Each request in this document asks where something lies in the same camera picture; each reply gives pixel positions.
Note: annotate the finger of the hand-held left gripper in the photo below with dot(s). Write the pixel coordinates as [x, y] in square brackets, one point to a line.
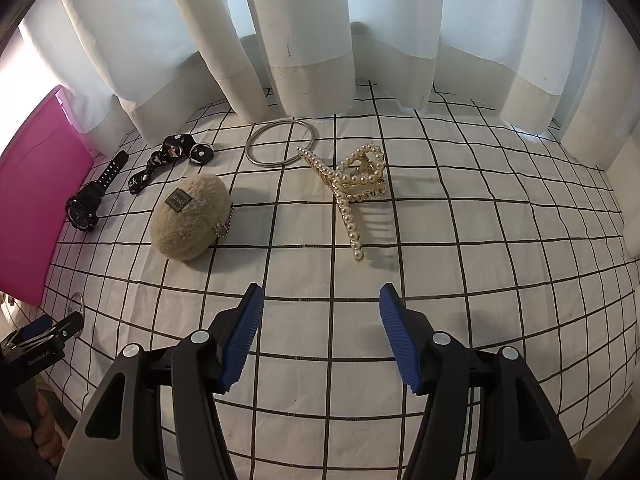
[67, 327]
[37, 322]

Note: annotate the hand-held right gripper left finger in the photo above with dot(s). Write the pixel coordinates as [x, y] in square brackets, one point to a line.
[245, 340]

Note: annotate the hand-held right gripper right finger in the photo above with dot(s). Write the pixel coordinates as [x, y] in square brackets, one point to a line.
[400, 340]

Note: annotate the silver hoop earring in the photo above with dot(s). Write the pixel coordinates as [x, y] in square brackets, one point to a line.
[75, 294]

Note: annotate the black wristwatch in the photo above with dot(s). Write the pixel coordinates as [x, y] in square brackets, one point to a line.
[82, 210]

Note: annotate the pink plastic bin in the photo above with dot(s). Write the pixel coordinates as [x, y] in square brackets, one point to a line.
[35, 185]

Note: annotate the pearl hair claw clip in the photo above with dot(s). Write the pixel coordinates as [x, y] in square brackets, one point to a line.
[365, 185]

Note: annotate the silver bangle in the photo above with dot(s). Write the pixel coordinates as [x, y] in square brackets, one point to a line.
[248, 151]

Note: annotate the black patterned hair ribbon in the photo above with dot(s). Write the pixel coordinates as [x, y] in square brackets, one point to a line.
[175, 146]

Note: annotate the person's left hand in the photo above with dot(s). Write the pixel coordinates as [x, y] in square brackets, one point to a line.
[46, 432]

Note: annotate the white curtain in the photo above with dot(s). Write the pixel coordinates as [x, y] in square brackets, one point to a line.
[300, 35]

